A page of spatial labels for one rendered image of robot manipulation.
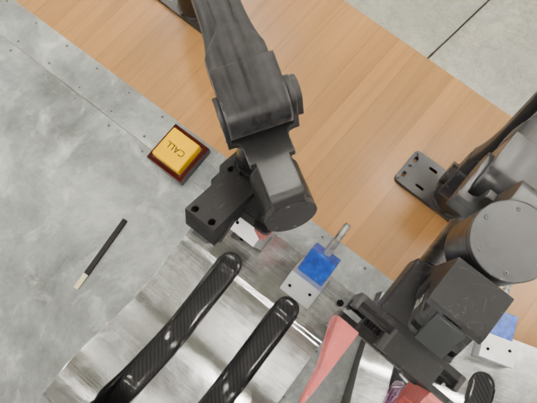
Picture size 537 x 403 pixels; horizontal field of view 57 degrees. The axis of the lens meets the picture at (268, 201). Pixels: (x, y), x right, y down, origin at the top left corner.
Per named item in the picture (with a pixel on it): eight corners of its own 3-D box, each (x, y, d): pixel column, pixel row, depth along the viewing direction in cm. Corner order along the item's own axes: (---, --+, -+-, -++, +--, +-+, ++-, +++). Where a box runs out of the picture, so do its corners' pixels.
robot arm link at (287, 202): (333, 214, 54) (333, 152, 44) (259, 241, 54) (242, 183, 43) (297, 136, 60) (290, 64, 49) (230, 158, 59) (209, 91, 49)
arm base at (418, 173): (508, 244, 75) (534, 210, 76) (402, 164, 79) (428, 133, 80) (487, 252, 83) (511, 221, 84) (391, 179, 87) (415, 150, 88)
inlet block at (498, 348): (486, 273, 79) (500, 269, 74) (517, 285, 78) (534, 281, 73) (464, 353, 76) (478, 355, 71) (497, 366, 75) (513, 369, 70)
